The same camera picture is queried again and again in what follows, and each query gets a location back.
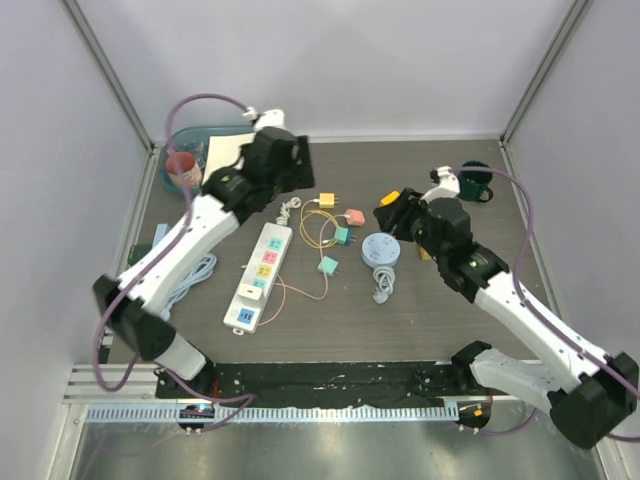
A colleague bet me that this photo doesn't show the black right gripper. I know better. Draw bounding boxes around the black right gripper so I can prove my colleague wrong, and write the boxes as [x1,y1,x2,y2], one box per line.
[373,189,447,264]

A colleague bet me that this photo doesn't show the yellow cube socket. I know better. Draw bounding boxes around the yellow cube socket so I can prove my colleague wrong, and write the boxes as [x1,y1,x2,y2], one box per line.
[379,191,400,207]

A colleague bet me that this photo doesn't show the light blue round socket base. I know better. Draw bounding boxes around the light blue round socket base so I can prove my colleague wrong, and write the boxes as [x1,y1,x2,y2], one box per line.
[361,232,401,269]

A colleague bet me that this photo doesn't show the pink plug adapter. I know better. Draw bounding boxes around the pink plug adapter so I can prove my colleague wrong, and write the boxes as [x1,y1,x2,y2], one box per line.
[344,209,366,227]

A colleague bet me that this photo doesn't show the pale yellow USB charger plug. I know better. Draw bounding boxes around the pale yellow USB charger plug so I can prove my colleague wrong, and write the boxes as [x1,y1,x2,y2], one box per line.
[419,248,431,261]

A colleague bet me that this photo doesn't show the orange USB charger plug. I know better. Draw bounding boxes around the orange USB charger plug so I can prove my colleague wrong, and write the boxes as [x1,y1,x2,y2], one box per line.
[312,192,339,209]

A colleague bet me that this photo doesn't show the white power strip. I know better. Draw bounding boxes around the white power strip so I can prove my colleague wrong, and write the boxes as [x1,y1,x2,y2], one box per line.
[223,223,293,335]

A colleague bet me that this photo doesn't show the teal USB charger plug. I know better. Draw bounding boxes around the teal USB charger plug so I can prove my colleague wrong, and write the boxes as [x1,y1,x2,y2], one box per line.
[333,227,355,246]

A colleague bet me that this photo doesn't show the white charger block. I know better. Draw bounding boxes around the white charger block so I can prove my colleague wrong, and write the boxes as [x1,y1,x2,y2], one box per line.
[237,283,263,302]

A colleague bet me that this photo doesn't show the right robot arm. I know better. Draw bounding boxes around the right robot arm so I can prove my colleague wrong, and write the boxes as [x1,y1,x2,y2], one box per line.
[374,189,639,449]

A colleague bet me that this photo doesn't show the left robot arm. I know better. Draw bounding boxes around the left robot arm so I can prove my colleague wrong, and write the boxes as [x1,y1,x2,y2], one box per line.
[93,127,315,399]

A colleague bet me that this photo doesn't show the white paper sheet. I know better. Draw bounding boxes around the white paper sheet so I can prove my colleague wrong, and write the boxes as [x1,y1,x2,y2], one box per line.
[203,133,255,184]

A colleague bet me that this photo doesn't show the teal plastic basin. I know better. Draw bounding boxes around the teal plastic basin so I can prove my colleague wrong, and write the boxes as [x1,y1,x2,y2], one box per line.
[157,125,252,196]

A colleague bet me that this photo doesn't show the red patterned cup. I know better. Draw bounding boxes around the red patterned cup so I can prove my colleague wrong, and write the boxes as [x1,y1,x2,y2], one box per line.
[165,151,203,189]

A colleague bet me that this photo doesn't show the dark green mug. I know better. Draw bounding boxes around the dark green mug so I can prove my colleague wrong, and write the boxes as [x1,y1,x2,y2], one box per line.
[458,160,494,203]

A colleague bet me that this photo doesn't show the light blue power strip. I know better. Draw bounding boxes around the light blue power strip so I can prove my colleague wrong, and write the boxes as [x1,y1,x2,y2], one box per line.
[151,223,171,248]

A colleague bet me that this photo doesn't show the dark green box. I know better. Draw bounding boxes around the dark green box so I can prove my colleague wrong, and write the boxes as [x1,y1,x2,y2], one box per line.
[127,244,151,267]

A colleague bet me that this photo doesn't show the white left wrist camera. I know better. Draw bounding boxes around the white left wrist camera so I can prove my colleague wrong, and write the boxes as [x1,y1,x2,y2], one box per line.
[242,107,286,132]

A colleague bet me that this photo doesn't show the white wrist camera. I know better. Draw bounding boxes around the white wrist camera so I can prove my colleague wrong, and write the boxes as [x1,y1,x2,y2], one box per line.
[242,107,286,132]
[422,166,460,204]

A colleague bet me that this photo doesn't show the white cable with plug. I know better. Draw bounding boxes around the white cable with plug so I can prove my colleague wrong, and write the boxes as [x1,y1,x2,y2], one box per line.
[275,196,302,227]

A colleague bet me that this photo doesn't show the yellow thin cable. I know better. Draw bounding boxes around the yellow thin cable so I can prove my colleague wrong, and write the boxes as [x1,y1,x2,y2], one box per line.
[298,199,346,249]

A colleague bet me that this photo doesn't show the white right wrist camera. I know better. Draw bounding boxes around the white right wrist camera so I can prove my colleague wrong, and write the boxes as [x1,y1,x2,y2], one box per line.
[422,166,460,204]

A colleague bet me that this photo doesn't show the pink thin cable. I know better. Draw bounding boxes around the pink thin cable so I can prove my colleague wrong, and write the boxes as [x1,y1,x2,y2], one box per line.
[258,214,351,327]

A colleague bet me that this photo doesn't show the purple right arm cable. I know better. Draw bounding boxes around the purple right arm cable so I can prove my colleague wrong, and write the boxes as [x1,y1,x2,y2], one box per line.
[449,167,640,441]

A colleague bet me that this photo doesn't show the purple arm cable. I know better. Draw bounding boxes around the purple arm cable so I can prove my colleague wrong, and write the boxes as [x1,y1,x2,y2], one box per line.
[449,167,640,441]
[92,93,258,434]

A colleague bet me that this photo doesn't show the light blue strip cable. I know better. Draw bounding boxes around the light blue strip cable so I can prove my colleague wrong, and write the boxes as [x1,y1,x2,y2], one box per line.
[159,252,219,321]

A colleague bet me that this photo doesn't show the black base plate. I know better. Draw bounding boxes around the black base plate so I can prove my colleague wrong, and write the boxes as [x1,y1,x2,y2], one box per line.
[153,360,501,410]

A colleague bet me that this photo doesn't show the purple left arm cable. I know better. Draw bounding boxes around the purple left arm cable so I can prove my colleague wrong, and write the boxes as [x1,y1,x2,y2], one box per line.
[92,93,258,434]

